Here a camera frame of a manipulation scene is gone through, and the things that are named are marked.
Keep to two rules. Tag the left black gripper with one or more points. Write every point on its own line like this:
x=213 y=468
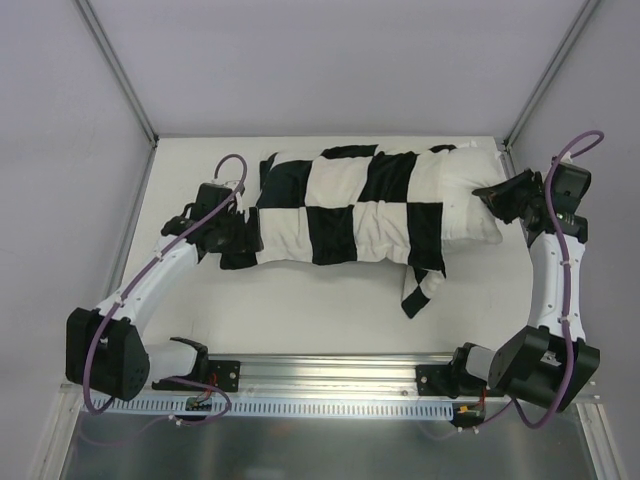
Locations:
x=240 y=230

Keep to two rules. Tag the left aluminium frame post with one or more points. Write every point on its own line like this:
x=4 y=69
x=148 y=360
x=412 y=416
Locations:
x=99 y=35

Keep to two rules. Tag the white slotted cable duct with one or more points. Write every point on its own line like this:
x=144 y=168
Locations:
x=183 y=405

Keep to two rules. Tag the right aluminium frame post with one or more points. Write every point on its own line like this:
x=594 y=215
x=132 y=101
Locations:
x=552 y=69

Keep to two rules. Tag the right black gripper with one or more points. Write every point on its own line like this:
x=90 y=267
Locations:
x=523 y=198

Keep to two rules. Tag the aluminium mounting rail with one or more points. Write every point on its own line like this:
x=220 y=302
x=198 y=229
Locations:
x=318 y=372

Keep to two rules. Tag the aluminium frame post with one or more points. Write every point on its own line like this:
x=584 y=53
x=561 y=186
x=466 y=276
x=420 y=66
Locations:
x=552 y=69
x=99 y=35

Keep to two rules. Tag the black white checkered pillowcase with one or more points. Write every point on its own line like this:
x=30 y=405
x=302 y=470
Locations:
x=353 y=203

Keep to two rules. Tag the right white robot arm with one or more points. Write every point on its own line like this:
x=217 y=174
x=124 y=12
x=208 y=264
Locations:
x=548 y=361

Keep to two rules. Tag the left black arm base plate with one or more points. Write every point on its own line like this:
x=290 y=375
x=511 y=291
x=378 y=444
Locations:
x=223 y=374

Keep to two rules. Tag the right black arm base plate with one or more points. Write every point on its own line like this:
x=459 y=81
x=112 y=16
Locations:
x=444 y=380

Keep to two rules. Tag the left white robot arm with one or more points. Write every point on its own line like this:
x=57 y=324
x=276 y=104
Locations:
x=104 y=346

